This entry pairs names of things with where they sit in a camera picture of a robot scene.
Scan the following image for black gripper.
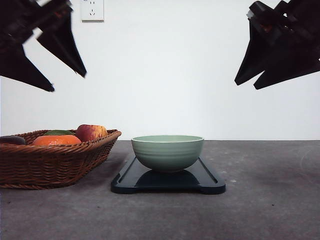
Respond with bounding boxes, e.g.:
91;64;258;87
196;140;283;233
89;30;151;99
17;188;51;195
234;0;320;90
0;0;87;92

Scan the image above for green ceramic bowl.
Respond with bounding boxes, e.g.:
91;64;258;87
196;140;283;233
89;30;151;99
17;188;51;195
131;135;205;173

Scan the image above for brown wicker basket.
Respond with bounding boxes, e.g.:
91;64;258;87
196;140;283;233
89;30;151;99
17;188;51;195
0;129;122;190

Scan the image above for green fruit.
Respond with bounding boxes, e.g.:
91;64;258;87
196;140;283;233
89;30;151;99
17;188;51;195
44;130;74;135

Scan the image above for orange tangerine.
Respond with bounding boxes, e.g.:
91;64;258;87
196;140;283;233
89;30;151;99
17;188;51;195
32;135;82;146

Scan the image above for dark purple fruit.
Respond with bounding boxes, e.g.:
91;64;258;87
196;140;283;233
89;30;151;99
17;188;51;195
0;135;26;145

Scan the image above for red yellow apple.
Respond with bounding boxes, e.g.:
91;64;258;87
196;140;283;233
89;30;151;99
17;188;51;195
76;124;108;142

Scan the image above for dark blue rectangular tray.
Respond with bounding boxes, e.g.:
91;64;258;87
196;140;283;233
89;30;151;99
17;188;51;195
110;156;226;194

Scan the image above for white wall socket left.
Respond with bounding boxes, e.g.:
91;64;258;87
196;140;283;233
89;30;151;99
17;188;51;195
81;0;105;24

